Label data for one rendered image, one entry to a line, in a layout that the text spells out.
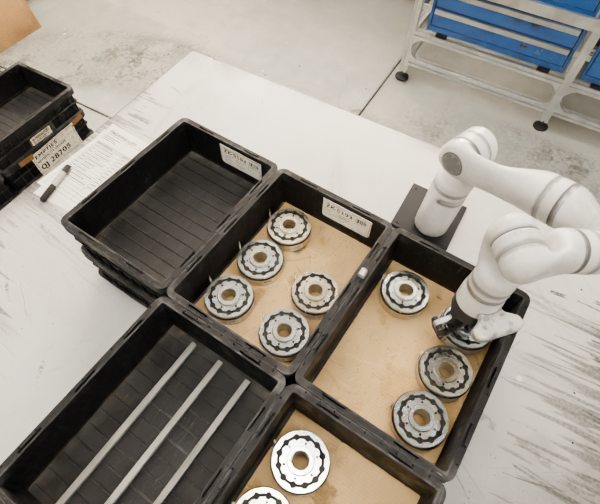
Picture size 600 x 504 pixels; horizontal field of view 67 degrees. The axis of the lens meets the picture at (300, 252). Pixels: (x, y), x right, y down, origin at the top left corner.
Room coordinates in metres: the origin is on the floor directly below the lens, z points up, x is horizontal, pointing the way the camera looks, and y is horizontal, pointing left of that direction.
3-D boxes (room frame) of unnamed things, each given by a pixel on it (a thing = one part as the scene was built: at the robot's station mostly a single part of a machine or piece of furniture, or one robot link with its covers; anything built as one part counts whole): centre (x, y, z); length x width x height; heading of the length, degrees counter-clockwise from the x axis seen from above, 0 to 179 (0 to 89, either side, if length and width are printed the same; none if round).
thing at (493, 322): (0.35, -0.32, 1.02); 0.11 x 0.09 x 0.06; 19
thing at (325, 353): (0.32, -0.22, 0.87); 0.40 x 0.30 x 0.11; 148
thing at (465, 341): (0.38, -0.35, 0.86); 0.10 x 0.10 x 0.01
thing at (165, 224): (0.64, 0.28, 0.87); 0.40 x 0.30 x 0.11; 148
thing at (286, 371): (0.48, 0.03, 0.92); 0.40 x 0.30 x 0.02; 148
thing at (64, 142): (1.25, 0.95, 0.41); 0.31 x 0.02 x 0.16; 151
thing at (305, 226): (0.61, 0.03, 0.86); 0.10 x 0.10 x 0.01
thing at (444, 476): (0.32, -0.22, 0.92); 0.40 x 0.30 x 0.02; 148
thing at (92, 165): (0.91, 0.60, 0.70); 0.33 x 0.23 x 0.01; 151
